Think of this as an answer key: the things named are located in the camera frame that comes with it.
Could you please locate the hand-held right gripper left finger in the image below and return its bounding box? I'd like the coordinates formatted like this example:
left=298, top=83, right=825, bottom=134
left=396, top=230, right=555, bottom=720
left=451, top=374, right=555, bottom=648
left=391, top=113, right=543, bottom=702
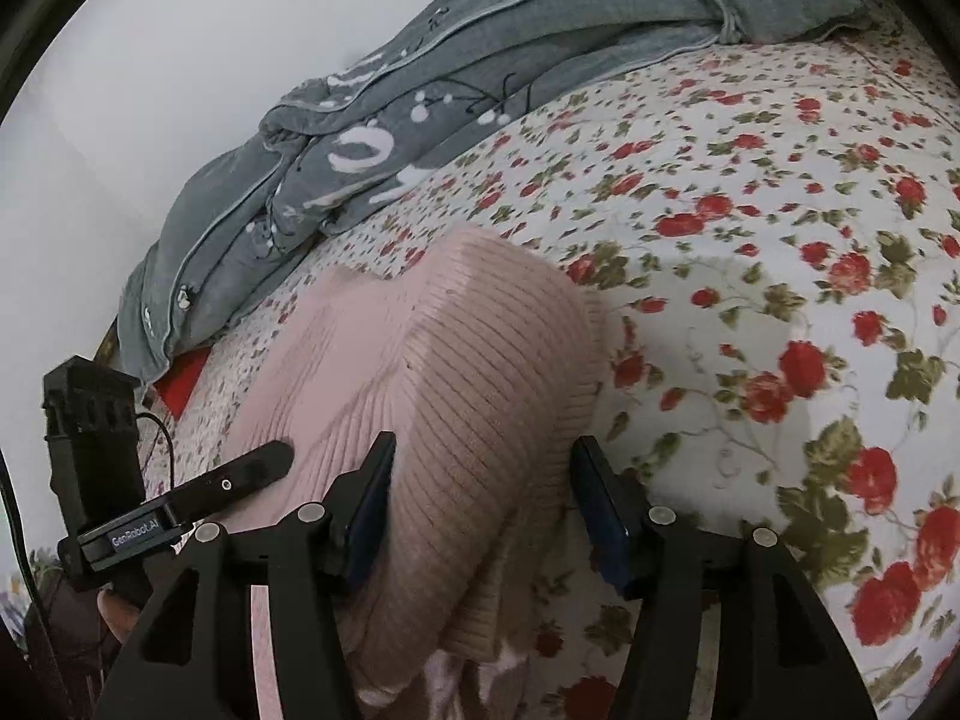
left=96, top=431, right=398, bottom=720

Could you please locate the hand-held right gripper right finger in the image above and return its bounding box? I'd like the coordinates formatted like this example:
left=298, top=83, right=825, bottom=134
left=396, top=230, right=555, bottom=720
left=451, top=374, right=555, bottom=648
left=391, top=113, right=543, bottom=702
left=568, top=435, right=878, bottom=720

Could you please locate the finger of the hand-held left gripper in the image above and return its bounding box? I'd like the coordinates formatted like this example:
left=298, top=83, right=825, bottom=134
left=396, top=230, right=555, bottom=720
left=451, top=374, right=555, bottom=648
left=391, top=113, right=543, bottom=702
left=144, top=441, right=295, bottom=527

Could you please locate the pink knit sweater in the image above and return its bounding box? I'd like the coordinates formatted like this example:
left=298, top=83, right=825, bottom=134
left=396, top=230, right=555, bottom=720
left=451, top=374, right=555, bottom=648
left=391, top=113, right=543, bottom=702
left=221, top=229, right=610, bottom=720

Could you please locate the person's left hand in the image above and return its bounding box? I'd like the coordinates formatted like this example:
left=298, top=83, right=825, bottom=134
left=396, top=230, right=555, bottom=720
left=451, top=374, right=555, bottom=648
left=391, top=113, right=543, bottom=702
left=97, top=588, right=149, bottom=644

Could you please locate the red cloth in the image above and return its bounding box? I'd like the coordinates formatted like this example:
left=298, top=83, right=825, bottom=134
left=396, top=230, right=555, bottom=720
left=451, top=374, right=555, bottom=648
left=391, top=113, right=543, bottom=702
left=152, top=349, right=212, bottom=419

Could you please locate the floral bed sheet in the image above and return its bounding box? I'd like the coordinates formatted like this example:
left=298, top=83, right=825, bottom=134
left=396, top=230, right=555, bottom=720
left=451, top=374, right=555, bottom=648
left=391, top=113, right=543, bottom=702
left=142, top=0, right=960, bottom=720

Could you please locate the grey printed quilt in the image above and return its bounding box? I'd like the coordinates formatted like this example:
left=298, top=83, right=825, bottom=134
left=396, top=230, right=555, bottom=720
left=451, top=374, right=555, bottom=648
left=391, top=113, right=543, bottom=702
left=116, top=0, right=872, bottom=391

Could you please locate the thin black cable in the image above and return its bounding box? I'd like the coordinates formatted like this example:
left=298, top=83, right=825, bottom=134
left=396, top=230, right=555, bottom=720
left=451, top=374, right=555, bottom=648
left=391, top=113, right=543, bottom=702
left=135, top=411, right=176, bottom=500

